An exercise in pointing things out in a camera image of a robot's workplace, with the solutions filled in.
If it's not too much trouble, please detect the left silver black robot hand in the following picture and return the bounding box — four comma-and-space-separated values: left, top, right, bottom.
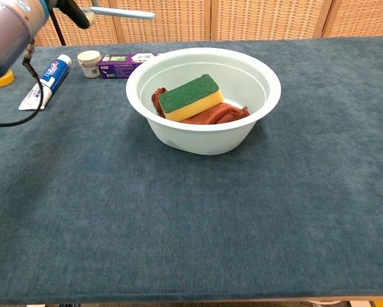
55, 0, 98, 29

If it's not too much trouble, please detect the light blue toothbrush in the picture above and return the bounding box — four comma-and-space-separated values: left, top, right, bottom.
90, 6, 156, 20

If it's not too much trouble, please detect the green and yellow sponge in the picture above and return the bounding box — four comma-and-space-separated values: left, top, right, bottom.
158, 74, 225, 123

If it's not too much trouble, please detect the brown cloth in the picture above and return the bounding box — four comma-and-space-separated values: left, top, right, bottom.
151, 86, 251, 125

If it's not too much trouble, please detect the blue table cloth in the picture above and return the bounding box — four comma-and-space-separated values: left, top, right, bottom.
0, 35, 383, 304

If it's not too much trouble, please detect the black tripod stand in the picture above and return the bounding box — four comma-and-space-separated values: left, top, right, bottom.
49, 8, 66, 46

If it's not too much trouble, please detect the small white jar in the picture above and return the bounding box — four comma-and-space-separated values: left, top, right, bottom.
77, 50, 102, 79

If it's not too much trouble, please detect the blue white toothpaste tube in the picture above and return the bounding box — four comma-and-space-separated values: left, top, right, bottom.
18, 54, 72, 111

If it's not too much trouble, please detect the purple toothpaste box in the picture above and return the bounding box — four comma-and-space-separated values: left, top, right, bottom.
98, 52, 162, 79

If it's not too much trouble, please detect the yellow detergent bottle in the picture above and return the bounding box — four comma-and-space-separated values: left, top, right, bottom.
0, 68, 15, 88

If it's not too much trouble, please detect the wicker folding screen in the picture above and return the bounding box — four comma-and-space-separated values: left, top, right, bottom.
34, 0, 383, 47

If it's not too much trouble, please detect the light blue plastic basin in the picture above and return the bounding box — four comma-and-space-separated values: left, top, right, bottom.
125, 47, 282, 156

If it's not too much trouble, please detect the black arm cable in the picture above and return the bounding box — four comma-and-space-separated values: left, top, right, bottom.
0, 38, 45, 128

